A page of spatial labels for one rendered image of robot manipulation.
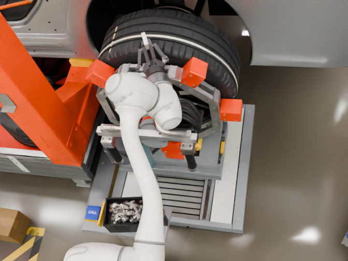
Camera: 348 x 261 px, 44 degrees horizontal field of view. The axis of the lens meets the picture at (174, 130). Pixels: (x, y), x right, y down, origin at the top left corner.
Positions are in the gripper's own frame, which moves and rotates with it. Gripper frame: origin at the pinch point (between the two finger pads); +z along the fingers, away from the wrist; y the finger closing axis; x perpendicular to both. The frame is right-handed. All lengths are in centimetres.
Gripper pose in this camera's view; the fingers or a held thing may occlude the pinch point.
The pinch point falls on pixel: (145, 40)
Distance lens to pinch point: 172.6
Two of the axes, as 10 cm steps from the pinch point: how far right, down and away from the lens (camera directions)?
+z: -2.5, -8.0, 5.4
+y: 9.4, -3.3, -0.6
